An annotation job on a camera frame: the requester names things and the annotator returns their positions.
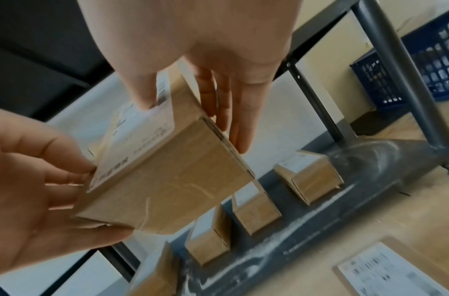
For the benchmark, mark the brown cardboard box white label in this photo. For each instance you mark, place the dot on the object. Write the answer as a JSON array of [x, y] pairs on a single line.
[[392, 271], [173, 179]]

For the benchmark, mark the person's right hand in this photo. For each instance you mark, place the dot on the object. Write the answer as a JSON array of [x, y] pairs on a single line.
[[209, 29]]

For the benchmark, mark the blue plastic crate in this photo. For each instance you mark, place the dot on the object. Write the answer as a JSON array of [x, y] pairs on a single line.
[[440, 57]]

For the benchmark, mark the group of brown cardboard boxes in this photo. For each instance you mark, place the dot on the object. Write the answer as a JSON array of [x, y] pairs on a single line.
[[315, 179]]

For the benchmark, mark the person's left hand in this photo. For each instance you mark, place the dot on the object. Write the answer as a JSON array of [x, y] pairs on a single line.
[[26, 188]]

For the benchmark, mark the dark metal shelf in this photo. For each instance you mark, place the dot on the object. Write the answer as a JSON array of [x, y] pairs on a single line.
[[392, 72]]

